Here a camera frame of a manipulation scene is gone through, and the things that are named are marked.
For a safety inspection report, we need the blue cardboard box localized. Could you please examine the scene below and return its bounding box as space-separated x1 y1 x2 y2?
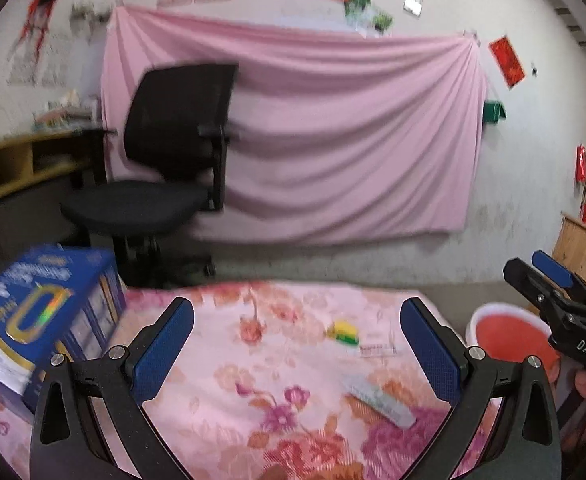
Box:
0 244 128 414

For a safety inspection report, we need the yellow green wrapper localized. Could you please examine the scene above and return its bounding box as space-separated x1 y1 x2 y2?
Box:
326 319 360 347

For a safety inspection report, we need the black office chair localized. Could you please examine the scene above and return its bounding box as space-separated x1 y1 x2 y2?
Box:
60 63 240 289

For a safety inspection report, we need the paper wall calendar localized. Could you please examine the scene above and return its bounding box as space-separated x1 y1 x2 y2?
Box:
7 35 70 87

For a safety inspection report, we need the wire wall shelf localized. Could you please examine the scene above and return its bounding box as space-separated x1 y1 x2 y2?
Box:
70 0 114 24

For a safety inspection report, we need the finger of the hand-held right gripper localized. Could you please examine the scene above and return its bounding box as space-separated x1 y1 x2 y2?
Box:
531 250 586 307
503 258 569 323

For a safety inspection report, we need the red tassel wall ornament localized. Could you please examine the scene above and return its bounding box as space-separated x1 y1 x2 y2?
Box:
8 0 67 62

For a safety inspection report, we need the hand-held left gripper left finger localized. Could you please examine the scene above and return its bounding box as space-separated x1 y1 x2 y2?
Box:
29 297 214 480

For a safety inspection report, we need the red paper wall decoration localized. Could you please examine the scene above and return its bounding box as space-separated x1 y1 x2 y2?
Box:
488 35 526 89

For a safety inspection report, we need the green wall holder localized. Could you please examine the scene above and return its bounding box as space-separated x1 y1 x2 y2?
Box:
482 100 507 126

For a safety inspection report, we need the orange bin with white rim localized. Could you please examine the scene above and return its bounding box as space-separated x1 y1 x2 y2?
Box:
465 302 562 397

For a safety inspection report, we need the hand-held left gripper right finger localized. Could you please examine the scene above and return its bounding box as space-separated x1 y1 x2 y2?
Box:
399 297 563 480

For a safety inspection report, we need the grey stick packet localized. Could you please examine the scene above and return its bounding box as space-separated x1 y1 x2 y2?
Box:
345 373 417 430

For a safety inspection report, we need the wooden shelf desk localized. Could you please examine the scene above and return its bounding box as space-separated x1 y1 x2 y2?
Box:
0 129 104 212

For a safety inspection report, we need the stack of books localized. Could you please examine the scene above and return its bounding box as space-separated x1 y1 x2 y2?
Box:
33 90 100 129

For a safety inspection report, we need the pink hanging sheet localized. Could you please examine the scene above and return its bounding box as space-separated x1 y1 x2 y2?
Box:
100 4 489 247

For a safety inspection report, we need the wooden cabinet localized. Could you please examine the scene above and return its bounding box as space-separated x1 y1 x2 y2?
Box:
552 212 586 287

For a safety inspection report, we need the person's right hand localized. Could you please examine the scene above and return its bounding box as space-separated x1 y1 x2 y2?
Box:
557 365 586 457

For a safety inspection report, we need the floral pink tablecloth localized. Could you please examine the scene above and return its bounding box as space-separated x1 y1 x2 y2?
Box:
0 280 505 480

